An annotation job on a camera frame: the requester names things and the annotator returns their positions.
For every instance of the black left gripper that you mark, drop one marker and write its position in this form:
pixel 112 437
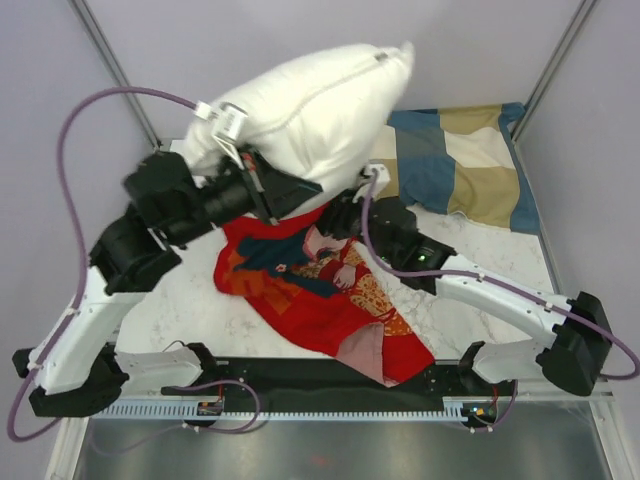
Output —
pixel 278 193

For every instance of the right aluminium frame post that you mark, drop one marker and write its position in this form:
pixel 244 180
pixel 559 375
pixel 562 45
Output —
pixel 553 66

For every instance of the white pillow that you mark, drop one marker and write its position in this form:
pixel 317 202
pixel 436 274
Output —
pixel 317 117

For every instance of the left aluminium frame post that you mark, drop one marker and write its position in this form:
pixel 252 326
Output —
pixel 101 45

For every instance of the red patterned pillowcase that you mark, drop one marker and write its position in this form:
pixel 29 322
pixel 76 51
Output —
pixel 319 293

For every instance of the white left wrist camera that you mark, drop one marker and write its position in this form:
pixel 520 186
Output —
pixel 223 124

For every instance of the aluminium front rail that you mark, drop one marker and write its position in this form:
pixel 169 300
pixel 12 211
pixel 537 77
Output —
pixel 538 390

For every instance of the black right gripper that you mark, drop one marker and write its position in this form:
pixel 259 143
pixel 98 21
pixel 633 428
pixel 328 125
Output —
pixel 336 212

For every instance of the white slotted cable duct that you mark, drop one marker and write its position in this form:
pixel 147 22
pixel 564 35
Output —
pixel 183 409

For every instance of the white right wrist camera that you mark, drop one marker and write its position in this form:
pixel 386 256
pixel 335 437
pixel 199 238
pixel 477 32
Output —
pixel 374 178

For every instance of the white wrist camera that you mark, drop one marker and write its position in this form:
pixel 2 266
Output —
pixel 223 124
pixel 374 178

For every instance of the aluminium frame post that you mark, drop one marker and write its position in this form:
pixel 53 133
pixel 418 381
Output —
pixel 101 45
pixel 553 66

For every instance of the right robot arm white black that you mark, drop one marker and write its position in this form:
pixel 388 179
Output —
pixel 567 339

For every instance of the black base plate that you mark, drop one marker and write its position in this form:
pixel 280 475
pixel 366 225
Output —
pixel 323 384

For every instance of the blue beige checkered pillow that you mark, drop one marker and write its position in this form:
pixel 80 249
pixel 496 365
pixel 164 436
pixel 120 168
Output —
pixel 459 161

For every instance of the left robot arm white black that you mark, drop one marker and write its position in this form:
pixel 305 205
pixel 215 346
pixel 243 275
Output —
pixel 80 373

